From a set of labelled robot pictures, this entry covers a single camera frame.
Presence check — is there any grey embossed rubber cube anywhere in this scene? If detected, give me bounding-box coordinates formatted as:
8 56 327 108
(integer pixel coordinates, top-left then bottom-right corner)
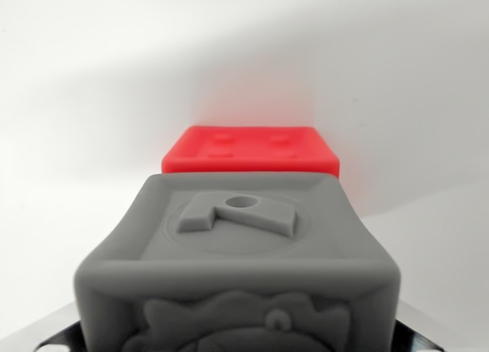
74 172 402 352

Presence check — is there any black-padded silver gripper right finger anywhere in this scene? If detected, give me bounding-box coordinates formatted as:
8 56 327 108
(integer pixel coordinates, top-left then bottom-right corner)
392 300 459 352

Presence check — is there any black-padded silver gripper left finger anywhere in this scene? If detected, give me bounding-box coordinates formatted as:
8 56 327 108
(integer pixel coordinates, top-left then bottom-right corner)
15 301 83 352

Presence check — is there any red rubber cube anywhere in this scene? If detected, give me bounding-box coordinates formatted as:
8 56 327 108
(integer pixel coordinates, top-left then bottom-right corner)
160 124 341 182

